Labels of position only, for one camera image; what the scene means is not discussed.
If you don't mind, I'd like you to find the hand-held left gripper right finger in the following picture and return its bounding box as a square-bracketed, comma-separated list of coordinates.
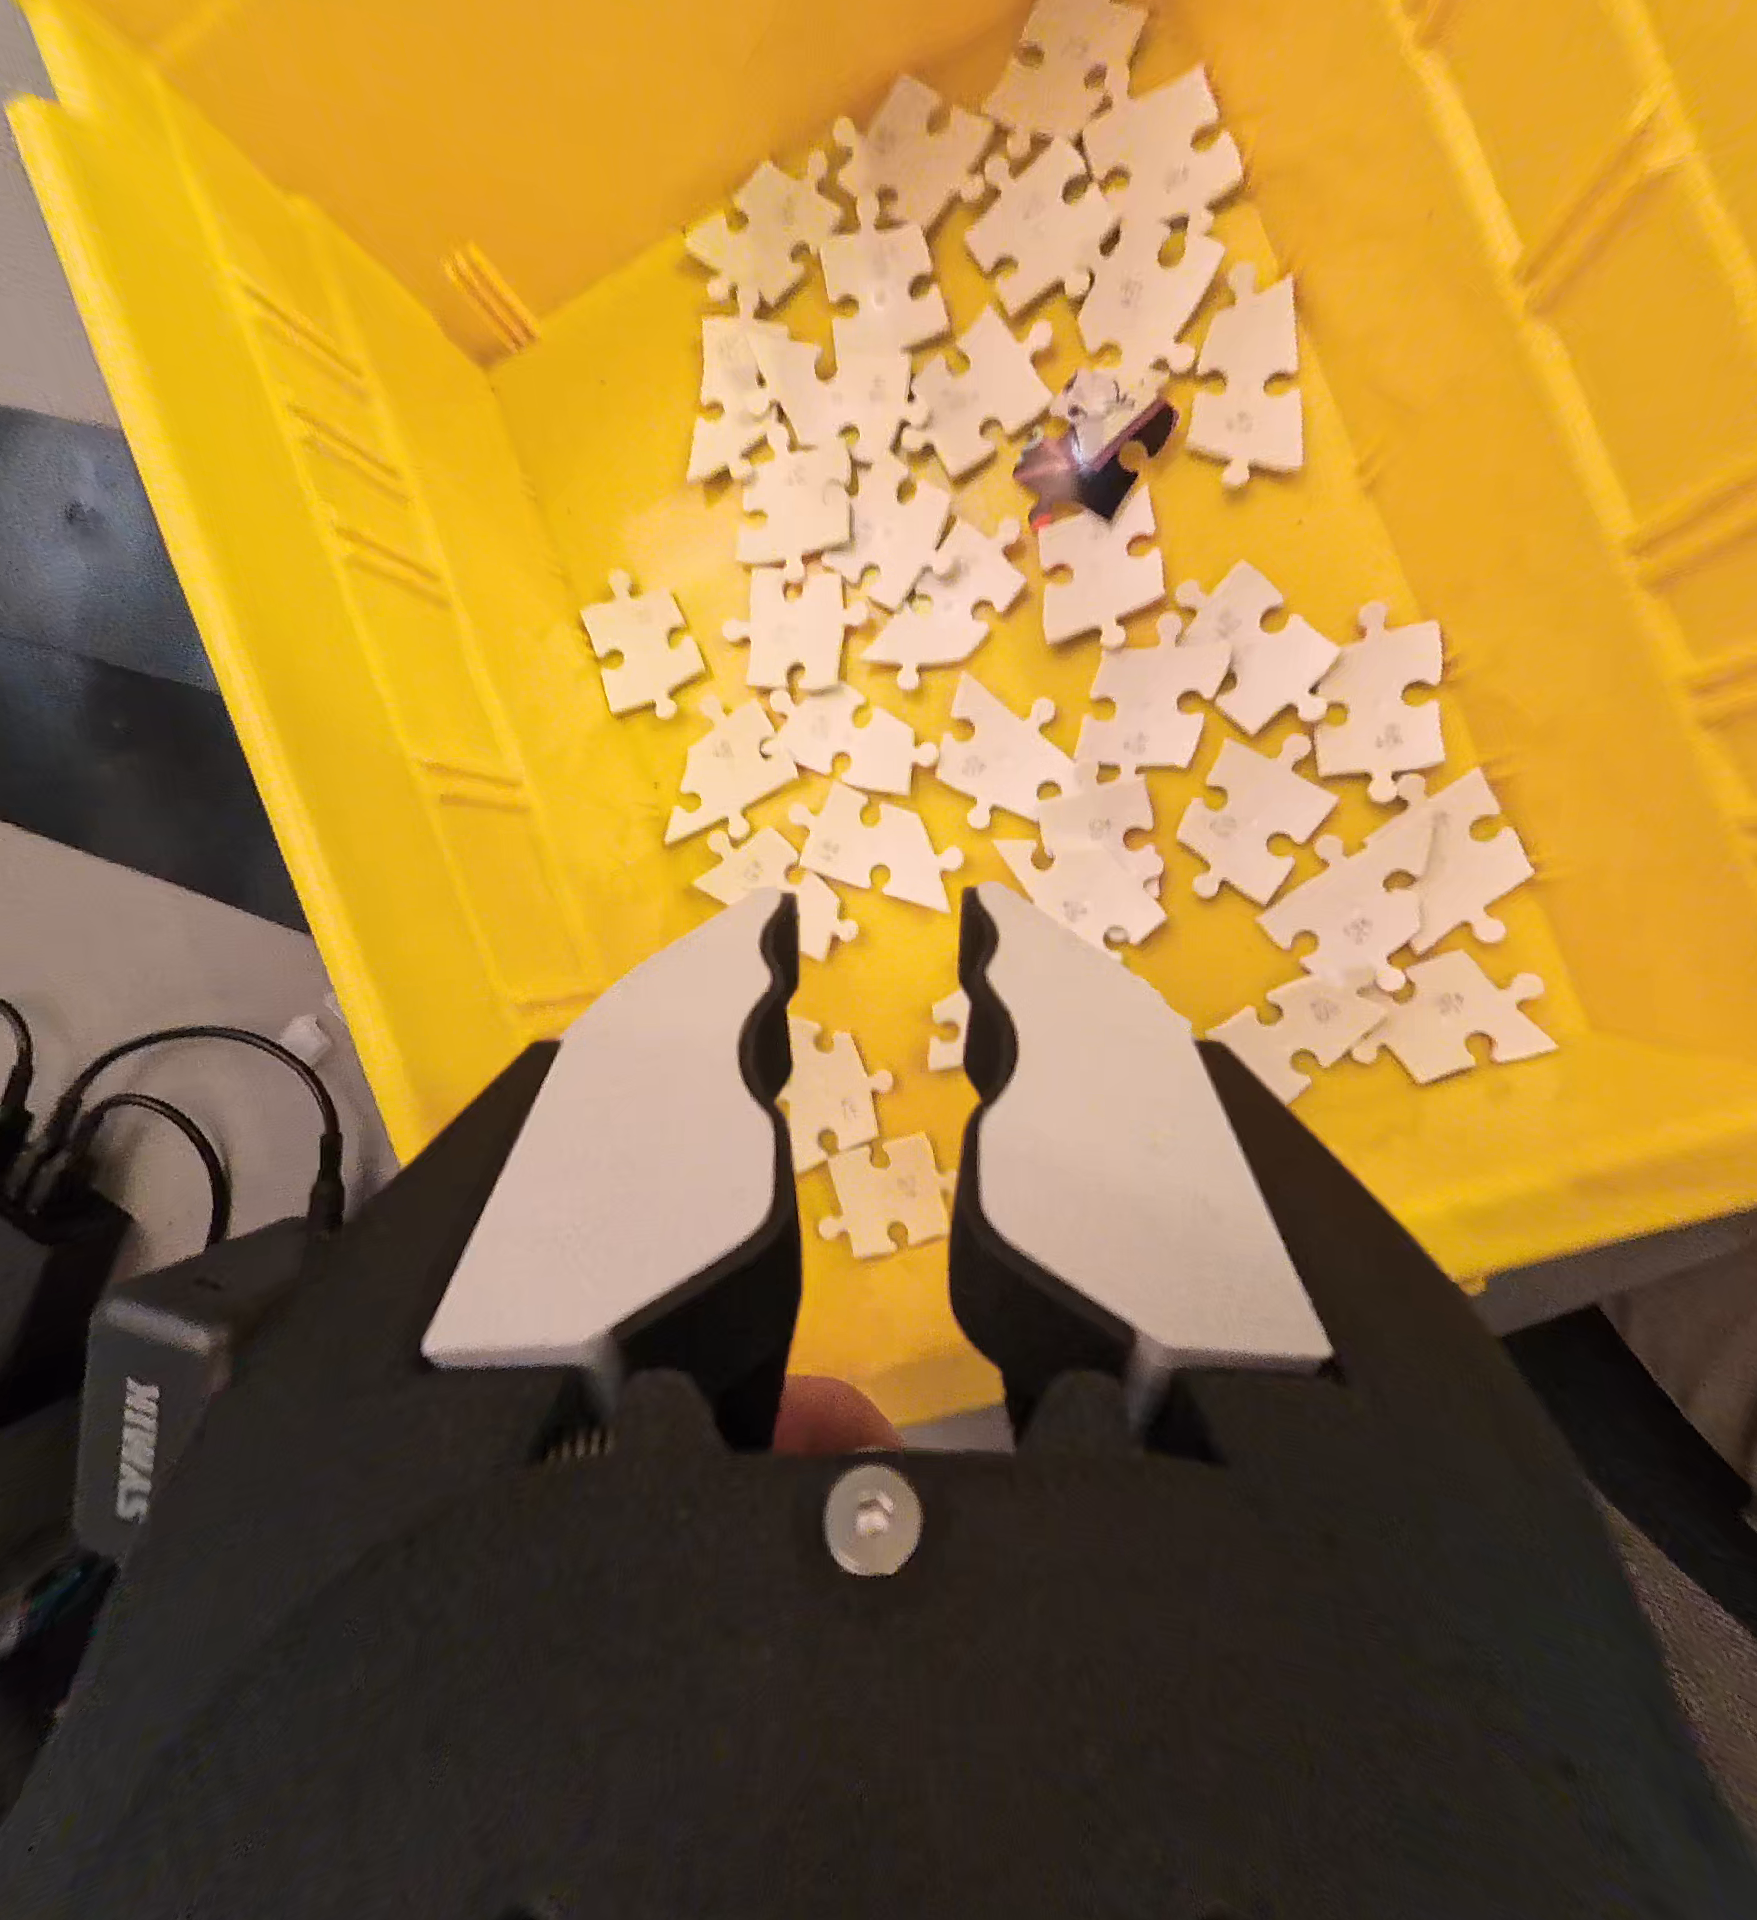
[947, 880, 1340, 1447]

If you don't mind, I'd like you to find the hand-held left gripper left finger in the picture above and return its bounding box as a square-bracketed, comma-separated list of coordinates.
[420, 885, 809, 1454]

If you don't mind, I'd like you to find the pile of white puzzle pieces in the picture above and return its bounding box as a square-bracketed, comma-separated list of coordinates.
[580, 0, 1561, 1263]

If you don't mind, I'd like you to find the yellow plastic bin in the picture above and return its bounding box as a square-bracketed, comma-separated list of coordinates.
[4, 0, 1757, 1429]

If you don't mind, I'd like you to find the colourful puzzle piece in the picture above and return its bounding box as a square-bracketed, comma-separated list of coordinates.
[1014, 371, 1181, 530]

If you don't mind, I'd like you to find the dark grey device box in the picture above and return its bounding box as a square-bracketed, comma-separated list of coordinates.
[74, 1217, 361, 1564]

